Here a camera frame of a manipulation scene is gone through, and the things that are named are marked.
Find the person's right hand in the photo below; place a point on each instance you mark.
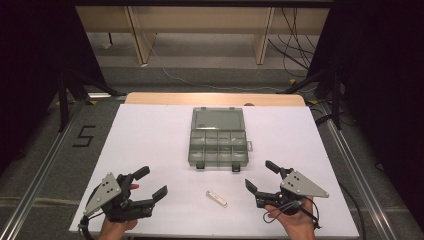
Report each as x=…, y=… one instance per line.
x=300, y=224

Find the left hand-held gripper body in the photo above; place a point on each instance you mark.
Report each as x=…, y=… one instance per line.
x=108, y=191

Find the black curtain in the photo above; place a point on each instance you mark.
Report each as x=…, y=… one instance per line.
x=33, y=66
x=383, y=83

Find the clear grey plastic compartment box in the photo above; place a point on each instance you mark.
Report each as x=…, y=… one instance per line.
x=218, y=140

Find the metal floor rail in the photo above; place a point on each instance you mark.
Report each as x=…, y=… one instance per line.
x=360, y=180
x=40, y=173

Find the black metal stand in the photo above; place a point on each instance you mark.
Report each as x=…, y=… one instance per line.
x=65, y=100
x=336, y=100

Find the light wooden desk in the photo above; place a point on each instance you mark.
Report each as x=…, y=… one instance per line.
x=200, y=16
x=300, y=20
x=103, y=18

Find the small white plastic stick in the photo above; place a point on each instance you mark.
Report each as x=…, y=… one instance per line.
x=216, y=198

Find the short silver bar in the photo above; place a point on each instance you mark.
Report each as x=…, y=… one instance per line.
x=99, y=95

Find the black tape floor numeral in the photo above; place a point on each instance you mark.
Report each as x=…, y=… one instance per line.
x=85, y=136

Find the person's left hand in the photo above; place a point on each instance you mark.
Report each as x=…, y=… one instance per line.
x=113, y=230

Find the white table mat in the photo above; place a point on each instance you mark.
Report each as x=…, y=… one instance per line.
x=150, y=143

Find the yellow tape piece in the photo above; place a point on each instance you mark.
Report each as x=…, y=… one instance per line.
x=313, y=102
x=292, y=81
x=92, y=102

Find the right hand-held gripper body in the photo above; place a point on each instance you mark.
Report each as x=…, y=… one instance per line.
x=300, y=187

